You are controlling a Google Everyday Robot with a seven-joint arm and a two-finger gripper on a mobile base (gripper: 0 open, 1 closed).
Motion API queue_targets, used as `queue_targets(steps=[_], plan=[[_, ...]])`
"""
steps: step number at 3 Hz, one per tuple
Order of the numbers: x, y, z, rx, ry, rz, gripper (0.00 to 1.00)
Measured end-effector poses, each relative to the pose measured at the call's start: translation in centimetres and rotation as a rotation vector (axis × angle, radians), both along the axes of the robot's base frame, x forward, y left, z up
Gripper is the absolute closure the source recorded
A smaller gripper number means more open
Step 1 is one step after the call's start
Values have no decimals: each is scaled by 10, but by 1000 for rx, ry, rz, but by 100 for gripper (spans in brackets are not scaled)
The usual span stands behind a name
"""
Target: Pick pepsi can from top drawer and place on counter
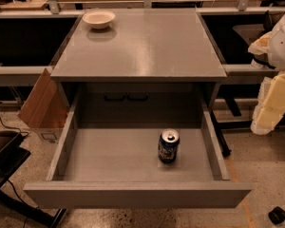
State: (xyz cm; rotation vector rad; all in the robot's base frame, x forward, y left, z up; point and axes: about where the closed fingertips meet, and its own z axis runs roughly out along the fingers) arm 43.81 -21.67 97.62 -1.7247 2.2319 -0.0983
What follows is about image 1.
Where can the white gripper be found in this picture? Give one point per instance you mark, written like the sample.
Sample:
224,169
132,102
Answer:
283,49

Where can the blue pepsi can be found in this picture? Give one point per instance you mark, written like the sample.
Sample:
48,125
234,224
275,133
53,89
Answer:
168,145

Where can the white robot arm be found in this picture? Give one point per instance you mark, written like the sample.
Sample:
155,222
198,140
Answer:
276,57

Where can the grey cabinet counter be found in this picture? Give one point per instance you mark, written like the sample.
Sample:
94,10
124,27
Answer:
145,70

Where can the grey open top drawer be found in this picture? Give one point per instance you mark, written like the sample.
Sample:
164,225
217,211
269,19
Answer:
120,168

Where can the black office chair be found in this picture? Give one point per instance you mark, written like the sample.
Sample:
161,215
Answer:
256,36

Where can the black chair caster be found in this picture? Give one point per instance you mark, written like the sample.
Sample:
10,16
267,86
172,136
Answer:
277,215

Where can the white ceramic bowl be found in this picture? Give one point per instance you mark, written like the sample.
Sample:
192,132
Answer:
99,19

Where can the brown cardboard box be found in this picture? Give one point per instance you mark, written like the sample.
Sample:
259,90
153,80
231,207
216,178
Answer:
44,107

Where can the black monitor stand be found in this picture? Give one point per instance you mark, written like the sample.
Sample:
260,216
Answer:
12,156

